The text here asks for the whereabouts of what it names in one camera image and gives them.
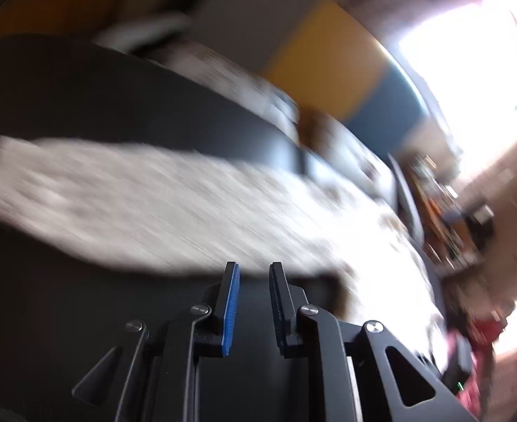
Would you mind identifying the blue padded panel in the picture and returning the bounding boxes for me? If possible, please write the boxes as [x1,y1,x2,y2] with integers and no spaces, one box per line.
[346,64,432,154]

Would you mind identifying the large barred window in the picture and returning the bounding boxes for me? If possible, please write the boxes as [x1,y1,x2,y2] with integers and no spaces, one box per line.
[396,0,517,185]

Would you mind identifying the black appliance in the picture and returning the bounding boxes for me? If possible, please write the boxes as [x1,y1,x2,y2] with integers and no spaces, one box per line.
[464,204,495,240]

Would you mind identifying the cluttered wooden table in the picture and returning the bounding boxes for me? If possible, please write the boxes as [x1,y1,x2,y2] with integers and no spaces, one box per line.
[390,149,496,273]

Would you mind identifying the long white object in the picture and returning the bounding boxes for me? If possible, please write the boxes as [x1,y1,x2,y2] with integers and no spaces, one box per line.
[93,11,193,53]

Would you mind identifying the white fluffy towel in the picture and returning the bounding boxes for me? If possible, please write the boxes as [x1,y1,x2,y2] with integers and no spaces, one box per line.
[0,135,448,361]

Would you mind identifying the grey padded panel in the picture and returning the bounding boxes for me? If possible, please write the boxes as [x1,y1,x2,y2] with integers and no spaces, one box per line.
[192,0,325,75]

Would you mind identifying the white cloth pile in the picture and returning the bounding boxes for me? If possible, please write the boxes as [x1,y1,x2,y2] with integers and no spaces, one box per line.
[146,37,300,128]

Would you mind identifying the yellow padded panel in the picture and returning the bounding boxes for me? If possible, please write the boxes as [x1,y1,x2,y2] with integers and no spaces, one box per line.
[263,0,391,121]

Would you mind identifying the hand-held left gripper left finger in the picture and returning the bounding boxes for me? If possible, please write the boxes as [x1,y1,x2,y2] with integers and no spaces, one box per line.
[71,261,241,422]

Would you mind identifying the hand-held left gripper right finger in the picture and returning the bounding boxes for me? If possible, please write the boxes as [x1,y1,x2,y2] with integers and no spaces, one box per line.
[269,261,479,422]

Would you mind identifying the black leather sofa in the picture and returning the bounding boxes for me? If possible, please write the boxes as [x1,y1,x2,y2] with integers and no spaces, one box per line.
[0,37,444,422]

